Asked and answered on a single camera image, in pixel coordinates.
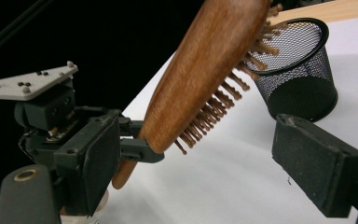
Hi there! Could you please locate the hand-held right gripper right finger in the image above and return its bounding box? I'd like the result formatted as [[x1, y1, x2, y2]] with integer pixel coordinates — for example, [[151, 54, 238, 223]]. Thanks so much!
[[270, 113, 358, 219]]

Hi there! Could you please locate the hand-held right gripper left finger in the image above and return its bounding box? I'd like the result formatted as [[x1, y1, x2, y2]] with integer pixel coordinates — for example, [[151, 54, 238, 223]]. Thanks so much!
[[53, 108, 122, 217]]

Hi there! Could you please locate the black mesh cup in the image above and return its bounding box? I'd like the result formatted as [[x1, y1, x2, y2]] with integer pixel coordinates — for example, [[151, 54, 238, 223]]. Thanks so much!
[[244, 17, 339, 123]]

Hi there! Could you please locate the wooden hairbrush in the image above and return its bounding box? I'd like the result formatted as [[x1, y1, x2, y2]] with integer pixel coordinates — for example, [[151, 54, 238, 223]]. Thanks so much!
[[111, 0, 286, 191]]

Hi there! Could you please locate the black metal stand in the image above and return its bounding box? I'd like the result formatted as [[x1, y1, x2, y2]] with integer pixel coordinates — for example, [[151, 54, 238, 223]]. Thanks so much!
[[0, 0, 56, 63]]

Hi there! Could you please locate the light wooden table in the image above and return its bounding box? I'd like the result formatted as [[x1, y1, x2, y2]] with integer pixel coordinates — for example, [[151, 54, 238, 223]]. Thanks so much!
[[266, 0, 358, 26]]

